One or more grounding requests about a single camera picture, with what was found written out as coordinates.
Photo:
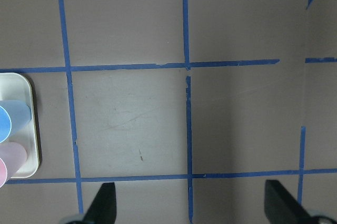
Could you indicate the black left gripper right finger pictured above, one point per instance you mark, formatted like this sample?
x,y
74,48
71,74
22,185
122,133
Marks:
x,y
281,207

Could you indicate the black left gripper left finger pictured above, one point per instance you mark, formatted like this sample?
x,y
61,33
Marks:
x,y
103,208

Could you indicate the pink plastic cup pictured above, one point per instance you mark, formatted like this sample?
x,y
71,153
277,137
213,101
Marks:
x,y
13,156

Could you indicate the light blue cup far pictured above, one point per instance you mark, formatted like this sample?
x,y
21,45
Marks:
x,y
15,115

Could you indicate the white plastic tray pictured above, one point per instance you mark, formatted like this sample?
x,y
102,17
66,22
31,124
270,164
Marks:
x,y
17,87

